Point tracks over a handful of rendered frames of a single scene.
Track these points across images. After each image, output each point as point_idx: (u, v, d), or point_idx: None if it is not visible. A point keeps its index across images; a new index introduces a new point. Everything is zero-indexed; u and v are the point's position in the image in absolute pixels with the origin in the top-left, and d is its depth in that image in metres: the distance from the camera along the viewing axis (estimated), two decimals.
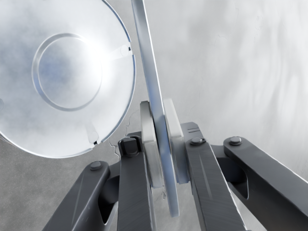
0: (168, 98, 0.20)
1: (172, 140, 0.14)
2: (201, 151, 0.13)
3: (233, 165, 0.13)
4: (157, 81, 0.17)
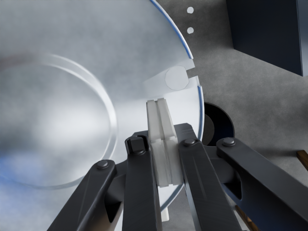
0: (163, 99, 0.20)
1: (166, 142, 0.14)
2: (195, 151, 0.13)
3: (226, 166, 0.13)
4: None
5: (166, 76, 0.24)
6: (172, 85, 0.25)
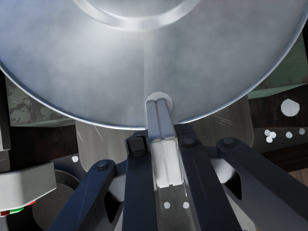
0: (163, 99, 0.20)
1: (166, 142, 0.14)
2: (195, 151, 0.13)
3: (226, 166, 0.13)
4: (245, 94, 0.21)
5: (163, 93, 0.22)
6: (151, 98, 0.22)
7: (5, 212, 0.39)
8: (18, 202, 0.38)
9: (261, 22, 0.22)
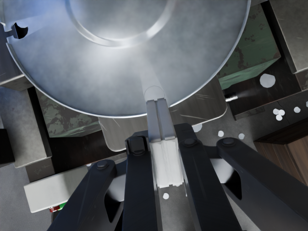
0: (163, 99, 0.20)
1: (166, 142, 0.14)
2: (195, 151, 0.13)
3: (226, 166, 0.13)
4: None
5: None
6: None
7: (57, 207, 0.48)
8: (65, 197, 0.47)
9: None
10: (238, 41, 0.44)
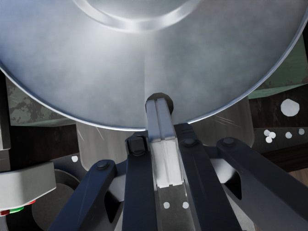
0: (163, 99, 0.20)
1: (166, 142, 0.14)
2: (195, 151, 0.13)
3: (226, 166, 0.13)
4: None
5: None
6: None
7: (5, 212, 0.39)
8: (18, 202, 0.38)
9: None
10: None
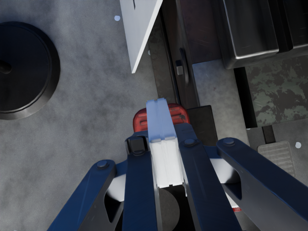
0: (163, 99, 0.20)
1: (166, 142, 0.14)
2: (195, 151, 0.13)
3: (226, 166, 0.13)
4: None
5: None
6: None
7: None
8: None
9: None
10: None
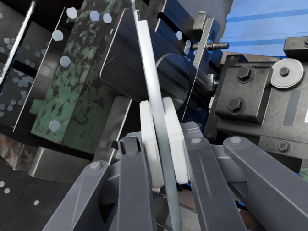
0: (168, 98, 0.20)
1: (172, 140, 0.14)
2: (201, 151, 0.13)
3: (233, 165, 0.13)
4: None
5: None
6: None
7: None
8: None
9: None
10: (86, 127, 0.61)
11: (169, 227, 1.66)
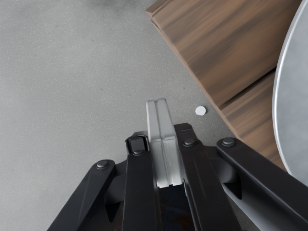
0: (163, 99, 0.20)
1: (166, 142, 0.14)
2: (195, 151, 0.13)
3: (226, 166, 0.13)
4: None
5: None
6: None
7: None
8: None
9: None
10: None
11: None
